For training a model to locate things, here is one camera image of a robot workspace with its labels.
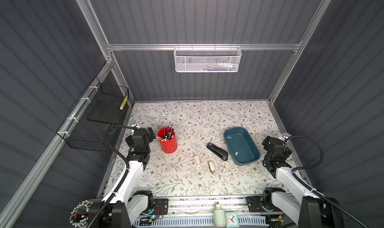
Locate small teal clock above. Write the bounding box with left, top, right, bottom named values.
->
left=226, top=212, right=240, bottom=228

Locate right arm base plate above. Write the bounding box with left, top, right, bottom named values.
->
left=245, top=196, right=274, bottom=213

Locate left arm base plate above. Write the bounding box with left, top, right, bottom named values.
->
left=141, top=199, right=169, bottom=216

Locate white glue bottle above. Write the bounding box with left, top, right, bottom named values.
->
left=213, top=202, right=227, bottom=228

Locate teal plastic tray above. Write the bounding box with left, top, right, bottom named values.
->
left=224, top=127, right=261, bottom=166

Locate pink eraser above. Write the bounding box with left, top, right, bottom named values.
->
left=194, top=155, right=201, bottom=167

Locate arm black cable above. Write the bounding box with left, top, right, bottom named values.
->
left=86, top=125, right=137, bottom=228
left=286, top=135, right=370, bottom=228

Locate white wire wall basket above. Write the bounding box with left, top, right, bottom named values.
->
left=173, top=46, right=242, bottom=73

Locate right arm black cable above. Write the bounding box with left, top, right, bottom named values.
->
left=286, top=135, right=370, bottom=228

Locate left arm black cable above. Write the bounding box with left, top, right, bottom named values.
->
left=86, top=125, right=137, bottom=228

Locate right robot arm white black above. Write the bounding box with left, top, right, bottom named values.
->
left=261, top=135, right=345, bottom=228

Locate black wire side basket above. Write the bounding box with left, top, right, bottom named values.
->
left=57, top=79, right=130, bottom=152

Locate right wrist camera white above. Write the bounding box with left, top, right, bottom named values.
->
left=279, top=132, right=292, bottom=142

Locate clear jar of pencils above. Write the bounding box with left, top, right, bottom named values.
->
left=69, top=200, right=93, bottom=228

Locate black stapler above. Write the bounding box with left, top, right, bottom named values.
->
left=206, top=143, right=229, bottom=161

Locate red pen cup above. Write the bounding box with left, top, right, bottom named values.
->
left=157, top=126, right=178, bottom=154

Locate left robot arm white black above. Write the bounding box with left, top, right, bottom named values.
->
left=87, top=125, right=156, bottom=228

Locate yellow marker in side basket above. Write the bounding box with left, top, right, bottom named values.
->
left=120, top=96, right=128, bottom=110

